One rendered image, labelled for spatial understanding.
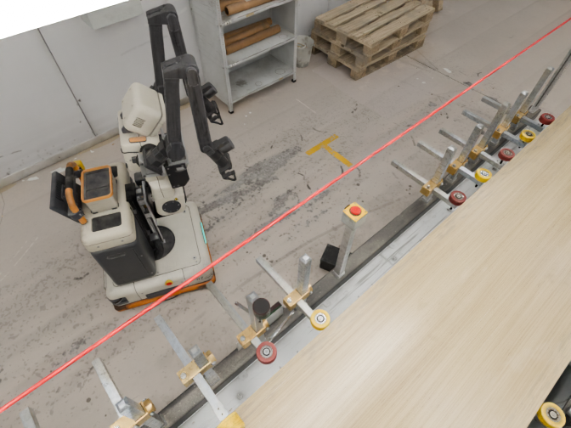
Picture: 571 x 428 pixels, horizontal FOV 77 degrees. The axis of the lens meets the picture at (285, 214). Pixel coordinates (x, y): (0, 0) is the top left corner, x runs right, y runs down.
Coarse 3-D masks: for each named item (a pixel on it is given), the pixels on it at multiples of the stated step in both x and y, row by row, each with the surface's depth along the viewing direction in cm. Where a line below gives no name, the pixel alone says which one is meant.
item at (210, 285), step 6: (210, 282) 161; (210, 288) 159; (216, 288) 159; (216, 294) 158; (222, 294) 158; (222, 300) 156; (222, 306) 156; (228, 306) 154; (228, 312) 153; (234, 312) 153; (234, 318) 151; (240, 318) 151; (240, 324) 150; (246, 324) 150; (252, 342) 145; (258, 342) 145
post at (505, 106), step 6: (504, 102) 197; (504, 108) 197; (498, 114) 201; (504, 114) 201; (498, 120) 203; (492, 126) 208; (486, 132) 213; (492, 132) 210; (486, 138) 214; (480, 144) 219; (486, 144) 220
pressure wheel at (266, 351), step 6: (264, 342) 141; (270, 342) 141; (258, 348) 139; (264, 348) 140; (270, 348) 140; (258, 354) 138; (264, 354) 138; (270, 354) 138; (276, 354) 139; (258, 360) 139; (264, 360) 137; (270, 360) 137
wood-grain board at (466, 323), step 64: (512, 192) 189; (448, 256) 165; (512, 256) 166; (384, 320) 147; (448, 320) 147; (512, 320) 148; (320, 384) 132; (384, 384) 133; (448, 384) 133; (512, 384) 133
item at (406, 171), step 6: (396, 162) 208; (396, 168) 209; (402, 168) 205; (408, 168) 205; (408, 174) 204; (414, 174) 202; (414, 180) 203; (420, 180) 200; (426, 180) 200; (432, 192) 197; (438, 192) 194; (444, 198) 193; (450, 204) 191
